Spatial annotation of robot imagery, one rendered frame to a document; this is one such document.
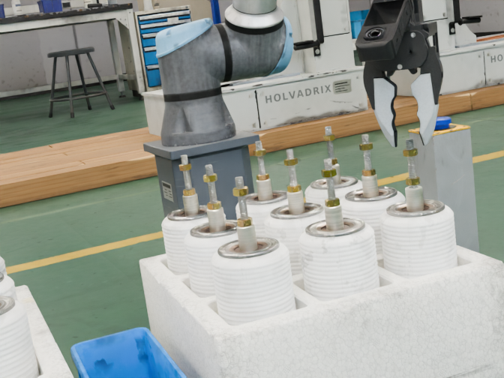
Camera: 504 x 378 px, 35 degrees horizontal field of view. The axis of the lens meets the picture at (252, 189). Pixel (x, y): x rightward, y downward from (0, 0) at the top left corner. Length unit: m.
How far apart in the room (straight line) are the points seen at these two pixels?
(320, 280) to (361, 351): 0.10
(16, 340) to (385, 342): 0.43
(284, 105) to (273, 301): 2.34
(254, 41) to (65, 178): 1.48
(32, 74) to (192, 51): 7.86
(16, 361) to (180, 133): 0.75
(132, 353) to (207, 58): 0.63
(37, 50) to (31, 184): 6.54
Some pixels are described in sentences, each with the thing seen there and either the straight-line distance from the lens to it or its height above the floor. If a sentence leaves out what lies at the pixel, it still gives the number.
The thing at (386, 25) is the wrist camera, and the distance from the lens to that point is 0.97.
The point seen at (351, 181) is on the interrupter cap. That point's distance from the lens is 1.27.
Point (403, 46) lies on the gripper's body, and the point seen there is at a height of 0.46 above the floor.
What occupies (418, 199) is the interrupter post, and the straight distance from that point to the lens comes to 1.06.
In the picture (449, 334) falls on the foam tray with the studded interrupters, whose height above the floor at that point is 0.11.
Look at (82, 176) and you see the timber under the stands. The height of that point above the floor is 0.05.
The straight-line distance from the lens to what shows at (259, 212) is 1.19.
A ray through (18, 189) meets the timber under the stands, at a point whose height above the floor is 0.05.
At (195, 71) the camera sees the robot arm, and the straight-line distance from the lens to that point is 1.55.
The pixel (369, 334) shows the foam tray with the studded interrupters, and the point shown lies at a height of 0.14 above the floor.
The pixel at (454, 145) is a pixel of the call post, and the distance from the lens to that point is 1.28.
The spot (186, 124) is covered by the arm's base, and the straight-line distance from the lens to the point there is 1.56.
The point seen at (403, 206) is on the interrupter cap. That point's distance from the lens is 1.08.
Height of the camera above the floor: 0.52
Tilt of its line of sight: 12 degrees down
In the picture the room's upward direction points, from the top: 8 degrees counter-clockwise
